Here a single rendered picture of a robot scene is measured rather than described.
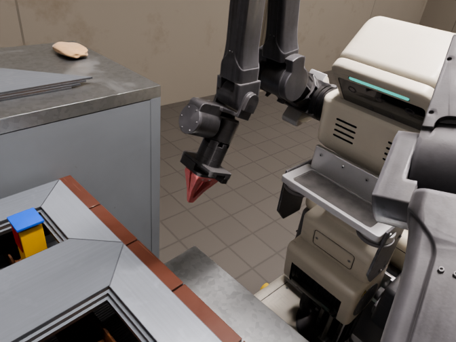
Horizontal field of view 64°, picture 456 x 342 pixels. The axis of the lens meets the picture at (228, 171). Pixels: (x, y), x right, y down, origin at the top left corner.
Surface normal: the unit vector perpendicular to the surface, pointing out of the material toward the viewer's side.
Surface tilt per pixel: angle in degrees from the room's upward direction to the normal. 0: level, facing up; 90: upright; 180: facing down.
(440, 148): 51
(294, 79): 90
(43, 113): 90
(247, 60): 79
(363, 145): 98
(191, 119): 66
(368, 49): 42
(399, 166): 35
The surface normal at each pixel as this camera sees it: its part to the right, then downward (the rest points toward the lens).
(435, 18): -0.75, 0.29
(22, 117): 0.71, 0.44
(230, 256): 0.11, -0.84
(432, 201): -0.41, -0.56
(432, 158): -0.58, -0.11
